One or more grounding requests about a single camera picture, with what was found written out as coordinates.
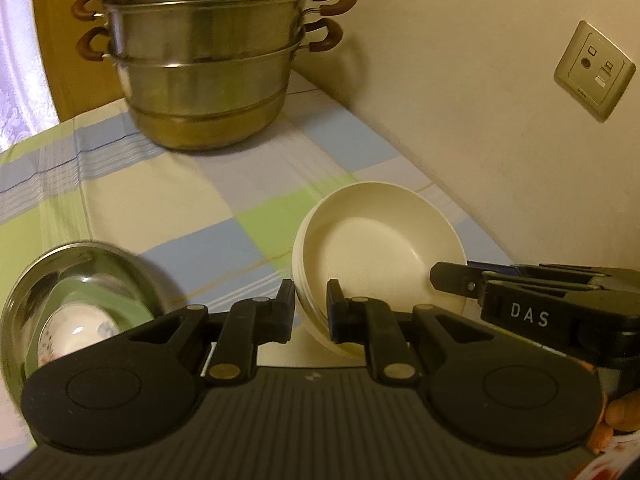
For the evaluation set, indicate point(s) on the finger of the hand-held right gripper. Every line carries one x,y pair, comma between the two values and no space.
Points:
525,315
550,275

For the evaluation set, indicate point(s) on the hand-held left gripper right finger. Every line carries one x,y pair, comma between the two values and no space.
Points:
334,312

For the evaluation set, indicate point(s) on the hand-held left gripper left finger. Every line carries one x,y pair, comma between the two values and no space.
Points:
286,312

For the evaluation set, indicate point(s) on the cream plastic bowl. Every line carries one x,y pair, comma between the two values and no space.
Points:
380,240

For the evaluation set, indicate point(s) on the green square plastic plate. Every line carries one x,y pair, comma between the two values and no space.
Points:
85,292

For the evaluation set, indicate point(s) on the small floral ceramic dish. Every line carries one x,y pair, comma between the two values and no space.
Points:
75,332

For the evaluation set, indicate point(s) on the large stainless steel bowl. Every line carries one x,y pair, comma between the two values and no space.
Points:
32,280

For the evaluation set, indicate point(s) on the person's right hand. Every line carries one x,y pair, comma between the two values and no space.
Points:
622,412

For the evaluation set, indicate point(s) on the red and white cloth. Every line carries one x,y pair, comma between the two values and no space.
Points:
615,460

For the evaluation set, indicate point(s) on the checkered tablecloth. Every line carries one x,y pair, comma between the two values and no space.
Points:
175,200

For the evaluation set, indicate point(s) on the stainless steel steamer pot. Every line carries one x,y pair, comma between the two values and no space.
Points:
200,85

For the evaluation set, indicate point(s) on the purple lace curtain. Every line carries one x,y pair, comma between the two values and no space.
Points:
20,85

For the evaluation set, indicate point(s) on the wooden door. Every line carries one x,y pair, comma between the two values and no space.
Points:
65,35

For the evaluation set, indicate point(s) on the beige wall socket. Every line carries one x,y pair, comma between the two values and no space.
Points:
595,75

